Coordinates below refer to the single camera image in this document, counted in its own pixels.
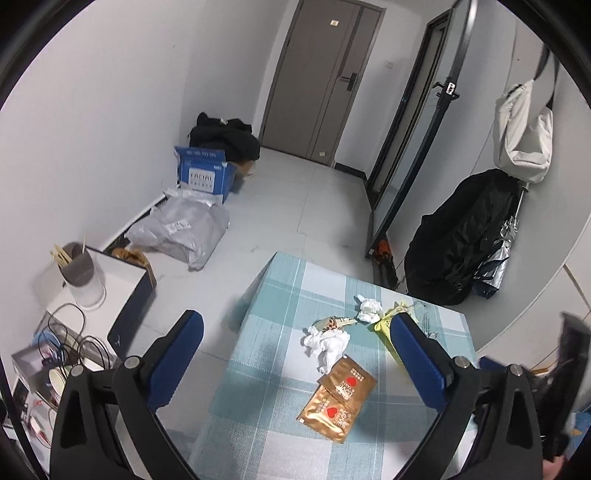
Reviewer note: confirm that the grey plastic mailer bag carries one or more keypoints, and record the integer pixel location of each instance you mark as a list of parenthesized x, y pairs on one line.
[(180, 230)]

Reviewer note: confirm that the small white tissue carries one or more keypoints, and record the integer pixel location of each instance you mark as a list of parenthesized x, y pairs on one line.
[(368, 310)]

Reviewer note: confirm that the grey cup with chopsticks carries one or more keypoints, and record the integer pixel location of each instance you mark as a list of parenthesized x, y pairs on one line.
[(90, 295)]

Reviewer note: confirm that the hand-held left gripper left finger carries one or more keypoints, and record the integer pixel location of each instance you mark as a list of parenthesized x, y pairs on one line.
[(178, 355)]

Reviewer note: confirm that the white bowl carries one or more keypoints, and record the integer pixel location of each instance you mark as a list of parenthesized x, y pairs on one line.
[(57, 383)]

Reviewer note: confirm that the brown cardboard box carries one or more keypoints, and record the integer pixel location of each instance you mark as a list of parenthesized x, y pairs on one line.
[(247, 167)]

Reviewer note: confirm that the orange black tool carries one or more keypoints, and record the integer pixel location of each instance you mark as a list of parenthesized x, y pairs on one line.
[(383, 251)]

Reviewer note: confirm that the black framed glass door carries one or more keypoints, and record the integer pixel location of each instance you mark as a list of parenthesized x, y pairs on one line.
[(406, 138)]

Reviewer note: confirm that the blue cardboard box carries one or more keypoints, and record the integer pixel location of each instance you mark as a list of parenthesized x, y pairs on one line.
[(203, 177)]

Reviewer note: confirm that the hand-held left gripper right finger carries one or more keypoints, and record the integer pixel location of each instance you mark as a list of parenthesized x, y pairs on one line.
[(415, 360)]

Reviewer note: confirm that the black backpack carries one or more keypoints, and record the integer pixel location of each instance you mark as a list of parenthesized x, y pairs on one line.
[(461, 230)]

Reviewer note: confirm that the silver folding umbrella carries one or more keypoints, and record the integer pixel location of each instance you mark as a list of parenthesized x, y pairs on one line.
[(503, 249)]

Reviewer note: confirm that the small snack wrapper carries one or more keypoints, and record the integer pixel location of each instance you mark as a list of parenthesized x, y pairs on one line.
[(330, 324)]

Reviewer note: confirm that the black clothes pile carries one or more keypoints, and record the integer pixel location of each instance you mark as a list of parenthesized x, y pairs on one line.
[(226, 136)]

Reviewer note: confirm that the white fabric bag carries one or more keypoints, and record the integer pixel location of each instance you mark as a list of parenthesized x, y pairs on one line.
[(521, 138)]

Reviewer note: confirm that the brown sachet with red heart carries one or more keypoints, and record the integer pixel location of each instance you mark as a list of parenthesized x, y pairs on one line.
[(346, 383), (323, 415)]

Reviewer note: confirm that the grey brown door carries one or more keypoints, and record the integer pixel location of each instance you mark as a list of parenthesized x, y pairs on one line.
[(314, 83)]

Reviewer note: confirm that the white shoebox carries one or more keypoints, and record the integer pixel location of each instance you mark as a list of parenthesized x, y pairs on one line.
[(115, 281)]

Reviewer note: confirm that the yellow plastic bag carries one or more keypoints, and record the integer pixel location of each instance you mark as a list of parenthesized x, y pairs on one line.
[(383, 325)]

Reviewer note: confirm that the grey box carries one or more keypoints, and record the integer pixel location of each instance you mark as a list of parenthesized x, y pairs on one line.
[(27, 364)]

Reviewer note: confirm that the bundle of wooden chopsticks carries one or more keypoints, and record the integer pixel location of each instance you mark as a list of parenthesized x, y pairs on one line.
[(60, 254)]

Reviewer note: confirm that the large white tissue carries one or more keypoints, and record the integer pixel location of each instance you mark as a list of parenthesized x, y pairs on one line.
[(328, 346)]

